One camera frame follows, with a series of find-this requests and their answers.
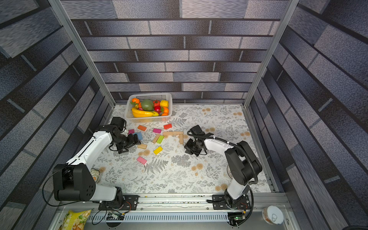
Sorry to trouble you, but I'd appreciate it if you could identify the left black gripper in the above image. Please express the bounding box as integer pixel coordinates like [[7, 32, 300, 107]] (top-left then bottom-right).
[[115, 133, 143, 152]]

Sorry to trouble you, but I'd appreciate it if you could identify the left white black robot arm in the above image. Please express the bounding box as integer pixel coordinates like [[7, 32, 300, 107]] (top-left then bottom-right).
[[50, 117, 140, 210]]

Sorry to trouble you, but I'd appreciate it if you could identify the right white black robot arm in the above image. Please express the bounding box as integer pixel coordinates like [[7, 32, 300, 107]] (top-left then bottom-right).
[[184, 125, 263, 209]]

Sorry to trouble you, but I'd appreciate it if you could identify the pink block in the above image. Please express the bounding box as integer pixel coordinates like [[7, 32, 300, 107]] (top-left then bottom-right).
[[137, 156, 147, 165]]

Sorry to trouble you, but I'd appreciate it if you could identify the orange block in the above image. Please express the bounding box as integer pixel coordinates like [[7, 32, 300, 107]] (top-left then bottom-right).
[[138, 125, 147, 131]]

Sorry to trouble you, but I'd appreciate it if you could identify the yellow toy banana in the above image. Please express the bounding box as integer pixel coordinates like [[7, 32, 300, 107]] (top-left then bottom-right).
[[132, 107, 159, 117]]

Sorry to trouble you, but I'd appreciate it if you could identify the red block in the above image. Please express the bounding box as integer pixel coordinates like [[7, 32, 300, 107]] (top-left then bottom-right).
[[163, 124, 173, 129]]

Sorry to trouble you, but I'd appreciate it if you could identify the green block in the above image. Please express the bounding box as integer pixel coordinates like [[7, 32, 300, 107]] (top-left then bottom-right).
[[156, 135, 164, 144]]

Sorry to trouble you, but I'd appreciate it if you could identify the magenta block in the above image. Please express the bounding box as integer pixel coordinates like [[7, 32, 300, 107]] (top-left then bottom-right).
[[152, 128, 162, 134]]

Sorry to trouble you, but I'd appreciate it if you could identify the yellow block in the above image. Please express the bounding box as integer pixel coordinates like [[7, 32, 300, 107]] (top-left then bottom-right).
[[153, 146, 163, 155]]

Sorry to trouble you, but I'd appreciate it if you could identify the patterned ceramic bowl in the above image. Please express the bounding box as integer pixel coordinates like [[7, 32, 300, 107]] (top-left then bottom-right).
[[90, 169, 101, 183]]

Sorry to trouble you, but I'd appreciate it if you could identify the orange toy fruit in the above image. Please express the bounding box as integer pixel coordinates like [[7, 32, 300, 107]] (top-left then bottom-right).
[[131, 98, 140, 105]]

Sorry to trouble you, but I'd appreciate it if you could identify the green toy mango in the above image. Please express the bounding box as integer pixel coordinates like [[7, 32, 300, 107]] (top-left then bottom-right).
[[140, 99, 154, 111]]

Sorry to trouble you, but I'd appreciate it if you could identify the white plastic basket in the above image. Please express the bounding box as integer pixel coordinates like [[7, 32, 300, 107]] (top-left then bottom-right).
[[125, 93, 173, 123]]

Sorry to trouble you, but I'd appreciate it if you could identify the yellow toy pepper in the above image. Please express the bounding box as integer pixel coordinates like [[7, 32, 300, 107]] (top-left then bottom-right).
[[160, 100, 169, 107]]

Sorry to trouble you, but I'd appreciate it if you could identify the green snack bag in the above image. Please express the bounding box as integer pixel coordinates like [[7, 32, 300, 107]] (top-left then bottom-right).
[[59, 210, 91, 230]]

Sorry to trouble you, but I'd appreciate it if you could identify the white lidded cup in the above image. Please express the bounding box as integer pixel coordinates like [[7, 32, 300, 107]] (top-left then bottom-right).
[[262, 206, 284, 225]]

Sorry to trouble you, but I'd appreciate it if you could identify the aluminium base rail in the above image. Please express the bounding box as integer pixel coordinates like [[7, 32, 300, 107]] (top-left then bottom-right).
[[48, 193, 297, 230]]

